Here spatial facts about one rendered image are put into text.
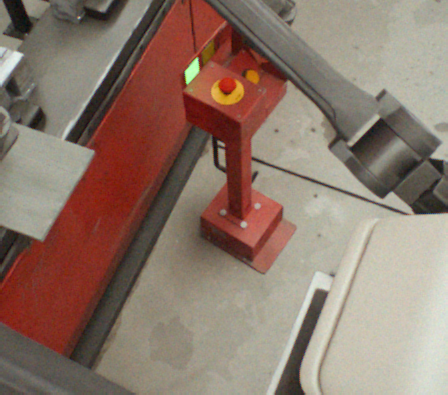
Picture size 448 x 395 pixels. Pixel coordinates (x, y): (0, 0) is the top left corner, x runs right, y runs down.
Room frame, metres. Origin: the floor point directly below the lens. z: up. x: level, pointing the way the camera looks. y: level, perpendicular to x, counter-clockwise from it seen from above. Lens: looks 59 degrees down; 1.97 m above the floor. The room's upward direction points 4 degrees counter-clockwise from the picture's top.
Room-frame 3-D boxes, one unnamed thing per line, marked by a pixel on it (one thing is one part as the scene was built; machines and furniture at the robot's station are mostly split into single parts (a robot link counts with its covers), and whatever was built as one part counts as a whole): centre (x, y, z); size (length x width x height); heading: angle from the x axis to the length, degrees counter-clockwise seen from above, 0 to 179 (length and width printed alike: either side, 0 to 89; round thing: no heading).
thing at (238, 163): (0.95, -0.04, 0.39); 0.05 x 0.05 x 0.54; 52
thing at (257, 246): (0.93, -0.07, 0.06); 0.25 x 0.20 x 0.12; 52
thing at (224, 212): (0.95, -0.04, 0.13); 0.10 x 0.10 x 0.01; 52
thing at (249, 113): (0.95, -0.04, 0.75); 0.20 x 0.16 x 0.18; 142
